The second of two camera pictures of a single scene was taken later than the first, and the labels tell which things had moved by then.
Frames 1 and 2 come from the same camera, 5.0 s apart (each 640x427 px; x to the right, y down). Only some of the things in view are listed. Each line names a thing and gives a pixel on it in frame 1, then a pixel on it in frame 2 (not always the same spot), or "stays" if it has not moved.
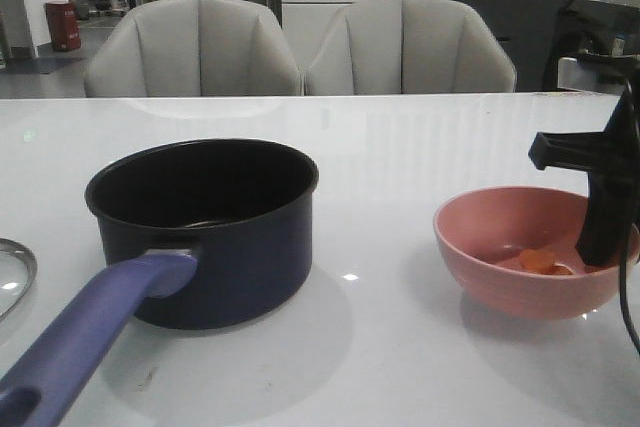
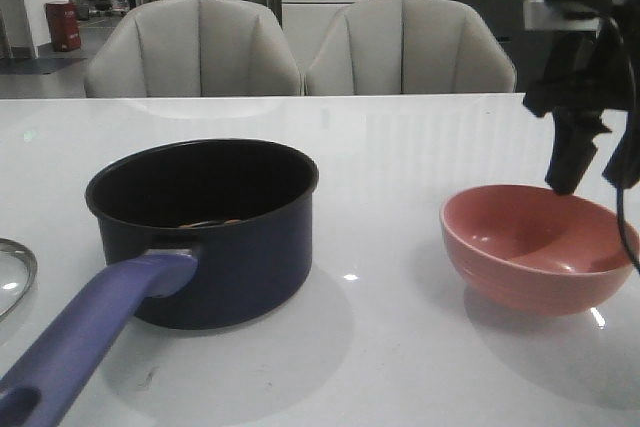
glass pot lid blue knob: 18,268 stays
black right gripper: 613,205 → 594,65
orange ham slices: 542,262 → 210,223
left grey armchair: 193,46 stays
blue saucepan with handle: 193,234 stays
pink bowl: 512,250 stays
